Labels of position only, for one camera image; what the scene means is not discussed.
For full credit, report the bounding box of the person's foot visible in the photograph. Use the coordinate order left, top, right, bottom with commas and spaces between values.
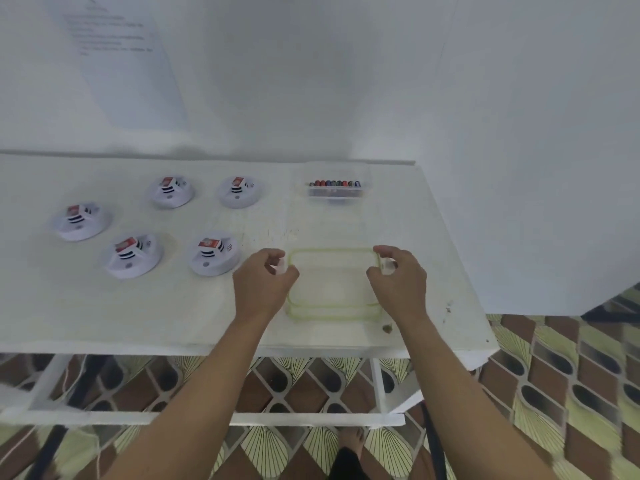
337, 427, 369, 461

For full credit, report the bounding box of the person's left hand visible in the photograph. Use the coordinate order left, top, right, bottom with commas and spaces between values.
232, 248, 301, 323

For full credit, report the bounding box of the person's left forearm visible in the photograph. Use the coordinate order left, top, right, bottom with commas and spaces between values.
99, 313, 277, 480

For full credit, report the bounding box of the white smoke detector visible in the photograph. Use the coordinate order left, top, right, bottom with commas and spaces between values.
51, 202, 112, 242
105, 233, 164, 279
187, 233, 242, 276
150, 176, 196, 209
217, 175, 265, 209

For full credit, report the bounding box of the black cable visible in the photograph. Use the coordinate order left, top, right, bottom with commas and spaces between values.
419, 402, 447, 480
24, 355, 107, 480

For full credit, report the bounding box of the black trouser leg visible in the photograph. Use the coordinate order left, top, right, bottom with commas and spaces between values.
327, 447, 365, 480

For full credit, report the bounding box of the clear plastic container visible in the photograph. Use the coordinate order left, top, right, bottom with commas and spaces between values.
292, 165, 375, 206

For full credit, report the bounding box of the white printed paper sheet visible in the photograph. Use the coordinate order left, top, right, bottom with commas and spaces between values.
47, 0, 191, 130

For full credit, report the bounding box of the clear green-rimmed container lid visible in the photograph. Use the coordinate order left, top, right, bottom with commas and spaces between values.
285, 247, 387, 324

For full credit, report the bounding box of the person's right hand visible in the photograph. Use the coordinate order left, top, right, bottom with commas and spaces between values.
366, 245, 431, 326

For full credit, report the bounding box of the person's right forearm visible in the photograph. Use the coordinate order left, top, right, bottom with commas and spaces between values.
395, 315, 557, 480

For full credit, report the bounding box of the white table frame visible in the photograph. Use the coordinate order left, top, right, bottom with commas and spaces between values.
0, 352, 482, 428

